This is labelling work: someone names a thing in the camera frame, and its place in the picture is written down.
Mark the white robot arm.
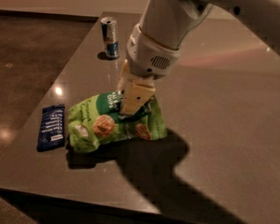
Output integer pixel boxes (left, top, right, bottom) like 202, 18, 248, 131
118, 0, 280, 116

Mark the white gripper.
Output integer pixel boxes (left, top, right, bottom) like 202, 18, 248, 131
117, 24, 180, 116

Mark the green rice chip bag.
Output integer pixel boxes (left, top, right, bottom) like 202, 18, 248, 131
68, 91, 167, 154

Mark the blue rxbar blueberry bar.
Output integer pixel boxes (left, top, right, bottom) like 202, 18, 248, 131
36, 105, 65, 152

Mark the red bull energy drink can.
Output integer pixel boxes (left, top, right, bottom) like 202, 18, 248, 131
100, 17, 119, 60

